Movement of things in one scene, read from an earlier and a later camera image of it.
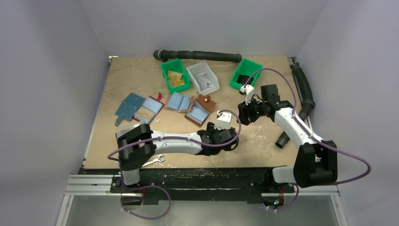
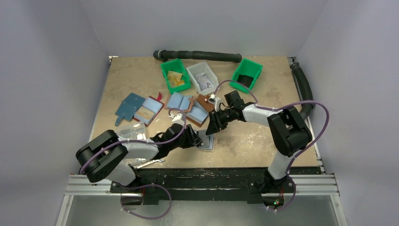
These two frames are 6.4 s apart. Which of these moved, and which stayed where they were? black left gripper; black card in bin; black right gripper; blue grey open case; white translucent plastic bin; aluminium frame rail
Moved: black left gripper; black right gripper
Stayed: white translucent plastic bin; black card in bin; blue grey open case; aluminium frame rail
